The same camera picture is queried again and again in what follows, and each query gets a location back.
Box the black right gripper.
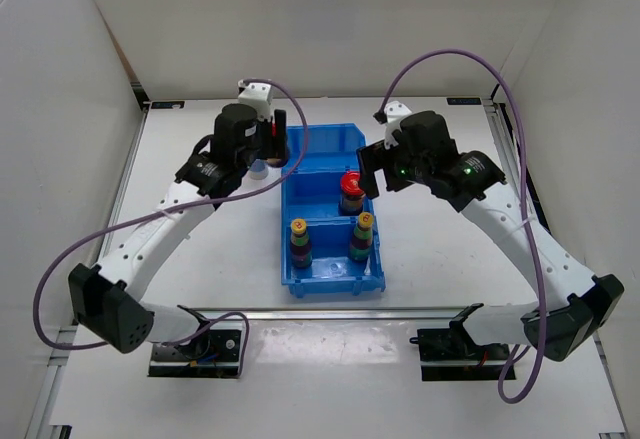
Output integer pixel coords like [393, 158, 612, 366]
[356, 135, 432, 200]

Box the red-lid sauce jar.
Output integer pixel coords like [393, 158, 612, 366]
[267, 123, 290, 168]
[339, 171, 364, 216]

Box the yellow-cap sauce bottle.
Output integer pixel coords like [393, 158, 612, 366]
[349, 212, 375, 262]
[289, 218, 312, 269]

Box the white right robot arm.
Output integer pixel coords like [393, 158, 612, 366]
[357, 101, 624, 362]

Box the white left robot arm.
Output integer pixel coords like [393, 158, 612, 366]
[68, 103, 288, 359]

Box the left silver-cap shaker bottle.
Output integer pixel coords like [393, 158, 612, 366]
[249, 160, 269, 181]

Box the blue plastic divided bin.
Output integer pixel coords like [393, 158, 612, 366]
[281, 124, 386, 298]

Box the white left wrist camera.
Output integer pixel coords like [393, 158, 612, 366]
[237, 80, 273, 121]

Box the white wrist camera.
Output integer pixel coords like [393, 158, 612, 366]
[237, 80, 273, 121]
[373, 101, 413, 135]

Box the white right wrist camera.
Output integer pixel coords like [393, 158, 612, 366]
[373, 101, 413, 135]

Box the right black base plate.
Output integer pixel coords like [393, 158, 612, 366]
[409, 329, 510, 382]

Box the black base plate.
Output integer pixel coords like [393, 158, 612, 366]
[147, 321, 246, 379]
[409, 329, 510, 382]

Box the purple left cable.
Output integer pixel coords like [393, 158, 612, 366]
[32, 76, 309, 360]

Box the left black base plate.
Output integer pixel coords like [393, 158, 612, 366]
[147, 321, 246, 379]

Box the aluminium frame rail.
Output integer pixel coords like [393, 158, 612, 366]
[24, 103, 626, 439]

